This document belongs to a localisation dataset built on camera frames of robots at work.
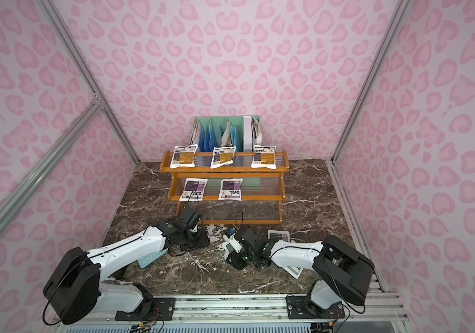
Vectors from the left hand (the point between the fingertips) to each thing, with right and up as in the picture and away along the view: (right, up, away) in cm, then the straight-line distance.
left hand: (208, 240), depth 85 cm
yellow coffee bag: (-8, +33, -6) cm, 35 cm away
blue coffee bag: (+29, 0, +6) cm, 30 cm away
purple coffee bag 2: (+9, +21, +1) cm, 23 cm away
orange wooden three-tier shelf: (+24, +19, +22) cm, 38 cm away
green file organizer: (+14, +47, +13) cm, 51 cm away
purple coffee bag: (-7, +20, +3) cm, 22 cm away
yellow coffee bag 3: (+22, +34, -5) cm, 41 cm away
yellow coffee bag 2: (+6, +34, -6) cm, 35 cm away
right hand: (+9, -7, -1) cm, 11 cm away
